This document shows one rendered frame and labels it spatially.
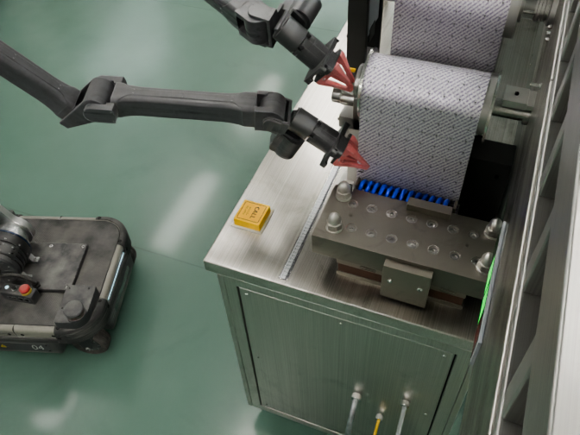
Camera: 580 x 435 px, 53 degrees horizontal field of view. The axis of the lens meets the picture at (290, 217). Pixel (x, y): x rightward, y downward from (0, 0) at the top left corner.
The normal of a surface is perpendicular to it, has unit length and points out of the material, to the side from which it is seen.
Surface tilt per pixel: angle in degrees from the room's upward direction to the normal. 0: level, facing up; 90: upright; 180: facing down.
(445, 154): 90
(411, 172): 90
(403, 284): 90
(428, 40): 92
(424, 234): 0
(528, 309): 0
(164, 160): 0
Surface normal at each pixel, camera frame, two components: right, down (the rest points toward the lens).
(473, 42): -0.36, 0.73
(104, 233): -0.04, -0.65
